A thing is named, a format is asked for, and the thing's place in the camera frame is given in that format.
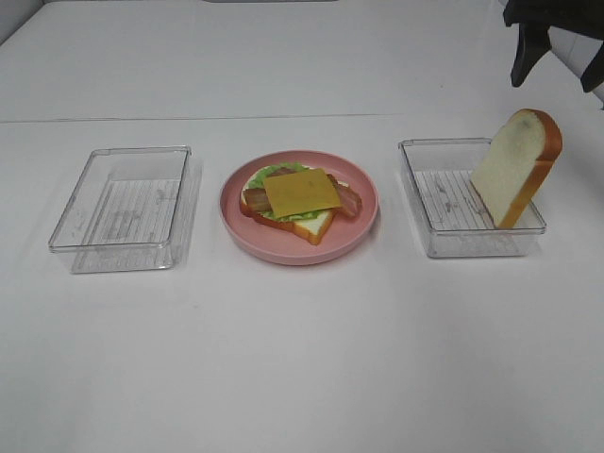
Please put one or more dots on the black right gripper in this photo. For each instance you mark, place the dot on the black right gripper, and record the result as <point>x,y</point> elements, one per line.
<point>536,17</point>

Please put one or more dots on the red bacon strip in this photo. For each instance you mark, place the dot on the red bacon strip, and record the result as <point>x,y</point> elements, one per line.
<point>308,194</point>

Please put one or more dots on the yellow cheese slice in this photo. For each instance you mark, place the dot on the yellow cheese slice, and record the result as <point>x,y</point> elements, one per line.
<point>301,192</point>

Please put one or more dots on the white bread slice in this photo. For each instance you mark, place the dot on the white bread slice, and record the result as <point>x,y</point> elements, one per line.
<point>310,226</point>
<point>520,157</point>

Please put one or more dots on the green lettuce leaf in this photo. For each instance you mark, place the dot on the green lettuce leaf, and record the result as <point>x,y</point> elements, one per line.
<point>289,192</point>

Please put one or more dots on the brown bacon strip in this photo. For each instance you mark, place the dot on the brown bacon strip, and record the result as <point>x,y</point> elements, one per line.
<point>256,199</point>

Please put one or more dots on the clear plastic right container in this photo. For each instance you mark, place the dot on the clear plastic right container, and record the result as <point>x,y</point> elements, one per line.
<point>450,216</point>

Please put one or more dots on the clear plastic container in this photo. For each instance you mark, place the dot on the clear plastic container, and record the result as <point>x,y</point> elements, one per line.
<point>130,210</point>
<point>450,216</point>

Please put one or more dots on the pink round plate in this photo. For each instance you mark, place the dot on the pink round plate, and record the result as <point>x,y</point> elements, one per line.
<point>283,247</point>

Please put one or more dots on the clear plastic left container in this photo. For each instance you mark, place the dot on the clear plastic left container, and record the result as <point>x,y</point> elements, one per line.
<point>130,210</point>

